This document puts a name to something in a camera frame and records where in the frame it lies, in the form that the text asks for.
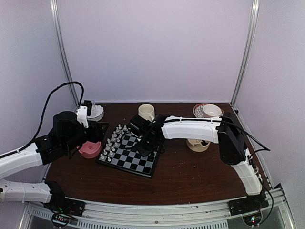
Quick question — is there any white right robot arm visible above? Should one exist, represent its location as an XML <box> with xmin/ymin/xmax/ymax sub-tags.
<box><xmin>130</xmin><ymin>115</ymin><xmax>263</xmax><ymax>211</ymax></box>

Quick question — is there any cream bowl of black pieces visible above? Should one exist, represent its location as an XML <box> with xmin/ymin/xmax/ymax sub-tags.
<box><xmin>186</xmin><ymin>139</ymin><xmax>210</xmax><ymax>153</ymax></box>

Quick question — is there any aluminium frame post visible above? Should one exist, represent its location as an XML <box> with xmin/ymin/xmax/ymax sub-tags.
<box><xmin>49</xmin><ymin>0</ymin><xmax>80</xmax><ymax>106</ymax></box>
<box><xmin>230</xmin><ymin>0</ymin><xmax>260</xmax><ymax>107</ymax></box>

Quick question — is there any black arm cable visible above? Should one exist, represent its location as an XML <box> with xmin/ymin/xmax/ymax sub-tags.
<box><xmin>221</xmin><ymin>120</ymin><xmax>271</xmax><ymax>158</ymax></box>
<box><xmin>19</xmin><ymin>82</ymin><xmax>85</xmax><ymax>151</ymax></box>

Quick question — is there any aluminium front rail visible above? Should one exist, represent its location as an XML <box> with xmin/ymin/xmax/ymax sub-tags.
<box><xmin>17</xmin><ymin>186</ymin><xmax>296</xmax><ymax>229</ymax></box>

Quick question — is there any white ribbed ceramic mug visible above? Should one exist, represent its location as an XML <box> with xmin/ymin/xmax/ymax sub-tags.
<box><xmin>138</xmin><ymin>104</ymin><xmax>155</xmax><ymax>121</ymax></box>

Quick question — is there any pink bowl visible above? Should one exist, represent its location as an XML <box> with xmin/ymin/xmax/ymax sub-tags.
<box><xmin>78</xmin><ymin>141</ymin><xmax>102</xmax><ymax>159</ymax></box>

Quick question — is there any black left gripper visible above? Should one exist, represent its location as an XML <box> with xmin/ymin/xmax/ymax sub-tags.
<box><xmin>62</xmin><ymin>120</ymin><xmax>109</xmax><ymax>153</ymax></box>

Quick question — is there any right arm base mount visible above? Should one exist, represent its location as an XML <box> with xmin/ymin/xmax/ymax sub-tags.
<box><xmin>228</xmin><ymin>196</ymin><xmax>269</xmax><ymax>227</ymax></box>

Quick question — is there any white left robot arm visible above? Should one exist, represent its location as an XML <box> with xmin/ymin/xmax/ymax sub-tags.
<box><xmin>0</xmin><ymin>111</ymin><xmax>109</xmax><ymax>212</ymax></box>

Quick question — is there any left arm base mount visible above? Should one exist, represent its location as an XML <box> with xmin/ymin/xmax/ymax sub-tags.
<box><xmin>43</xmin><ymin>198</ymin><xmax>85</xmax><ymax>228</ymax></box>

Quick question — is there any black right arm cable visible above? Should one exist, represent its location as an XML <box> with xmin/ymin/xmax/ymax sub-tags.
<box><xmin>221</xmin><ymin>120</ymin><xmax>271</xmax><ymax>158</ymax></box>

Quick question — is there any aluminium frame post left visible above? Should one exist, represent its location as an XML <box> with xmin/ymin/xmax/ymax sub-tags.
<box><xmin>49</xmin><ymin>0</ymin><xmax>80</xmax><ymax>106</ymax></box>

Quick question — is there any floral patterned saucer plate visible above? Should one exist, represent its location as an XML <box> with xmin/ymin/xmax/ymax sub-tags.
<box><xmin>193</xmin><ymin>104</ymin><xmax>224</xmax><ymax>118</ymax></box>

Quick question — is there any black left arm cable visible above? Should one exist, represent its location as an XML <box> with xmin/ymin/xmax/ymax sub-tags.
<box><xmin>19</xmin><ymin>82</ymin><xmax>85</xmax><ymax>151</ymax></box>

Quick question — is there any black and white chessboard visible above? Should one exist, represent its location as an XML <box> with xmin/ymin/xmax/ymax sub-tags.
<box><xmin>96</xmin><ymin>124</ymin><xmax>160</xmax><ymax>178</ymax></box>

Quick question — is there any aluminium frame post right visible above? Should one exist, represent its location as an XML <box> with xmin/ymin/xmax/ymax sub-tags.
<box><xmin>230</xmin><ymin>0</ymin><xmax>260</xmax><ymax>107</ymax></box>

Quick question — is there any white ceramic cup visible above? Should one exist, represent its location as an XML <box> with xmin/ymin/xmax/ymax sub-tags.
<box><xmin>203</xmin><ymin>104</ymin><xmax>222</xmax><ymax>117</ymax></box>

